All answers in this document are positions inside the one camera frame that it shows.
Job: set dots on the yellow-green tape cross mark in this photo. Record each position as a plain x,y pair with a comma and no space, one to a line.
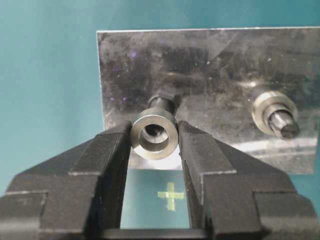
171,196

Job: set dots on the threaded steel shaft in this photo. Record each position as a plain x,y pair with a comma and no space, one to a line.
165,100
275,114

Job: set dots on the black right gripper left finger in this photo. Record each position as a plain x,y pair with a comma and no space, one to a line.
71,196

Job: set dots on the far threaded steel shaft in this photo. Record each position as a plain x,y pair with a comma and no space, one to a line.
165,100

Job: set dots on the silver metal washer bushing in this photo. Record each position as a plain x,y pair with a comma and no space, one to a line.
154,134

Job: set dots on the near threaded steel shaft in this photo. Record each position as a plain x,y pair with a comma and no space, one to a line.
275,114

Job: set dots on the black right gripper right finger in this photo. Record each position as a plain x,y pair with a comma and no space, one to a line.
235,196

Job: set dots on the grey metal base plate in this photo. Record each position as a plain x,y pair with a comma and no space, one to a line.
217,72

